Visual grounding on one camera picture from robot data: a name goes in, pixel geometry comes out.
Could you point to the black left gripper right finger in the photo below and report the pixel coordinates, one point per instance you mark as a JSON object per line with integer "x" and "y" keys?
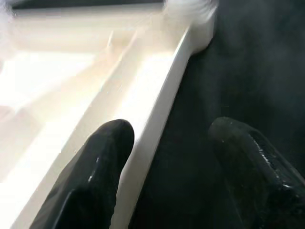
{"x": 257, "y": 186}

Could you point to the black tablecloth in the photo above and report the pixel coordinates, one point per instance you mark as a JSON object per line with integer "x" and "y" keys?
{"x": 238, "y": 71}

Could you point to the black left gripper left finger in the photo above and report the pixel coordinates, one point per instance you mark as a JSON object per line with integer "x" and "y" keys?
{"x": 90, "y": 186}

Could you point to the white plastic table top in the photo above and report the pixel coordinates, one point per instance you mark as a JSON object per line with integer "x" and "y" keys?
{"x": 71, "y": 83}

